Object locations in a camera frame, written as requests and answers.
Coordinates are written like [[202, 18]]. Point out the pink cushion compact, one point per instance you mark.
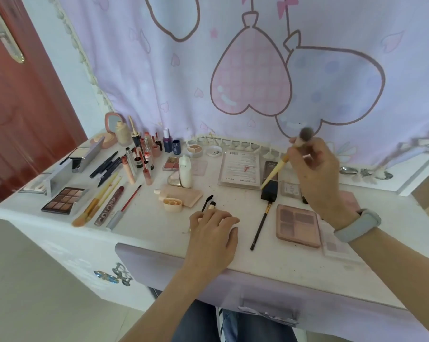
[[105, 138]]

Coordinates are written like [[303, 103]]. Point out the silver square palette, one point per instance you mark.
[[59, 178]]

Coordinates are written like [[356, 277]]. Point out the lilac cartoon cloth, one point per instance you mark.
[[164, 85]]

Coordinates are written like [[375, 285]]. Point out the person's blue jeans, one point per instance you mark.
[[200, 320]]

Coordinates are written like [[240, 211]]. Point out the orange brown eyeshadow palette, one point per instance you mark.
[[63, 201]]

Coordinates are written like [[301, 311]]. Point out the small black white bottle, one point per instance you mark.
[[148, 158]]

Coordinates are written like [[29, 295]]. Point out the brown lip gloss wand cap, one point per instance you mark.
[[147, 176]]

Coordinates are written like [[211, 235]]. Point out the cream gold tube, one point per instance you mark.
[[212, 207]]

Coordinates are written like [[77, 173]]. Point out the white oval compact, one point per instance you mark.
[[186, 172]]

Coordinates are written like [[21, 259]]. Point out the dark grey palette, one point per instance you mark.
[[91, 154]]

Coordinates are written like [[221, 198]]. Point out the person's left hand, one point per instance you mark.
[[212, 245]]

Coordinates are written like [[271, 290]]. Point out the gold clear compact cap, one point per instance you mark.
[[174, 179]]

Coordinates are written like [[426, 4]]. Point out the navy lipstick cap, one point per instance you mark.
[[176, 147]]

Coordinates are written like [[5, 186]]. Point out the beige foundation bottle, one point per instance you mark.
[[123, 135]]

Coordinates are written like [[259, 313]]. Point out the wooden drawer lilac front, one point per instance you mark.
[[157, 267]]

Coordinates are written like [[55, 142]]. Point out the round white powder compact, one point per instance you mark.
[[194, 149]]

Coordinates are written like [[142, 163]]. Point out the small red blush palette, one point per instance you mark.
[[171, 164]]

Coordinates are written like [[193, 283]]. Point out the navy lipstick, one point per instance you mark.
[[167, 142]]

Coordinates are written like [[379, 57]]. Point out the person's left forearm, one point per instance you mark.
[[168, 309]]

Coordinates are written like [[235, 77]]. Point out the small clear square compact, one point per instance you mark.
[[291, 189]]

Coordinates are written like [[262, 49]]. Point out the white smartwatch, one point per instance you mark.
[[358, 226]]

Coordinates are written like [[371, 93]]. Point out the pink four-pan eyeshadow palette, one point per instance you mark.
[[298, 226]]

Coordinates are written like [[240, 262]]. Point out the black eyeliner pencils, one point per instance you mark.
[[104, 164]]

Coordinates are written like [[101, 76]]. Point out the blue cabinet sticker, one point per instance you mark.
[[105, 277]]

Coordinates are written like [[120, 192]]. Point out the dark foundation box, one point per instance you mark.
[[270, 192]]

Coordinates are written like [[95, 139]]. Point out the person's right hand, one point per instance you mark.
[[321, 181]]

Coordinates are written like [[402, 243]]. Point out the round white compact lid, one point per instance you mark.
[[213, 151]]

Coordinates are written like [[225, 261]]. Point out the pink lipstick cap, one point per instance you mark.
[[156, 151]]

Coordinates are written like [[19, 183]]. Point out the paper instruction sheet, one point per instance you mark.
[[239, 169]]

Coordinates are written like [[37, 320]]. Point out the black foundation bottle cap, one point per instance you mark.
[[136, 140]]

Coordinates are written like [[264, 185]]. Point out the clear eyeshadow compact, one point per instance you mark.
[[337, 245]]

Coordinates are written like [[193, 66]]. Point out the silver pink lipstick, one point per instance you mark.
[[149, 146]]

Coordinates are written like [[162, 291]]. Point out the brown wooden door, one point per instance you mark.
[[22, 121]]

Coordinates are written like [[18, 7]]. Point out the person's right forearm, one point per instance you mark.
[[403, 281]]

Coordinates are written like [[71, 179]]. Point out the white table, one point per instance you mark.
[[164, 231]]

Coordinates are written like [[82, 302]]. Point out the peach foundation tube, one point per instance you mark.
[[172, 205]]

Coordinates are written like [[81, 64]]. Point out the small brown bottle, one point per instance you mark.
[[304, 200]]

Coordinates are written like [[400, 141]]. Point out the dark lip glaze wand cap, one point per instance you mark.
[[159, 145]]

